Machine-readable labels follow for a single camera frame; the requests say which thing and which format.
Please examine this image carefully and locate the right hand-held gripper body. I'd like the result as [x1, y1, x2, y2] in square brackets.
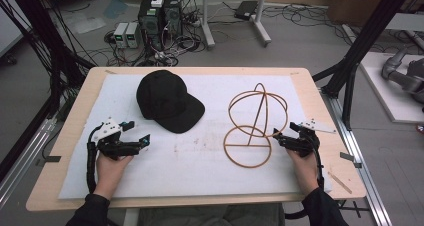
[282, 118, 337, 158]

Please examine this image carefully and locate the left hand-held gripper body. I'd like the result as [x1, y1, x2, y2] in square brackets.
[91, 117, 141, 161]

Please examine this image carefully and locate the wooden wire hat stand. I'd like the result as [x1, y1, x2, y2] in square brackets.
[222, 82, 290, 170]

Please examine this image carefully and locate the black baseball cap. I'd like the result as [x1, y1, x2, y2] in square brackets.
[135, 69, 206, 135]

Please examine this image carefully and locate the person's right hand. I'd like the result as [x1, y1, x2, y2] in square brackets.
[286, 149, 320, 197]

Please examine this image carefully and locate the person's left hand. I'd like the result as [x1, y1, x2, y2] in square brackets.
[94, 153, 134, 201]

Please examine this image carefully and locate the thin wooden stick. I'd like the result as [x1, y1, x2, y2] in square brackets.
[327, 171, 353, 195]

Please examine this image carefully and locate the white foam mat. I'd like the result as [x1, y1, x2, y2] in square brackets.
[57, 73, 334, 201]

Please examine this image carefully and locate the white table leg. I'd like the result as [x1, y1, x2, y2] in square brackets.
[122, 207, 141, 226]

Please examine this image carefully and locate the grey power supply unit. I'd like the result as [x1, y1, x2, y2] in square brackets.
[125, 21, 143, 49]
[112, 22, 130, 49]

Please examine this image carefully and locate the white floor board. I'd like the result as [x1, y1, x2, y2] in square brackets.
[359, 51, 424, 125]

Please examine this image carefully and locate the black computer tower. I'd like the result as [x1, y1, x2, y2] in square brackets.
[162, 0, 184, 38]
[137, 0, 165, 51]

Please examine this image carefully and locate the white desk leg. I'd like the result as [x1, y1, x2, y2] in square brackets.
[199, 0, 216, 51]
[253, 0, 273, 48]

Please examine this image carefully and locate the flat black floor device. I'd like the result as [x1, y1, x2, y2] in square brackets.
[233, 0, 259, 21]

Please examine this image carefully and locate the cardboard box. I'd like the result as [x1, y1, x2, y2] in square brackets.
[327, 0, 424, 28]

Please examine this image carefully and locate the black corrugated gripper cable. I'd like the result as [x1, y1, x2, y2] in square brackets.
[86, 123, 103, 194]
[313, 149, 326, 191]

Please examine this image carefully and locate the aluminium rail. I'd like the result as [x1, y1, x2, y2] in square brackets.
[0, 117, 58, 207]
[320, 88, 394, 226]

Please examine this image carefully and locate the tangle of floor cables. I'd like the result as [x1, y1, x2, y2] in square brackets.
[103, 5, 214, 68]

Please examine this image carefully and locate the black frame post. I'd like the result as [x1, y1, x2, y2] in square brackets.
[5, 0, 96, 127]
[312, 0, 418, 131]

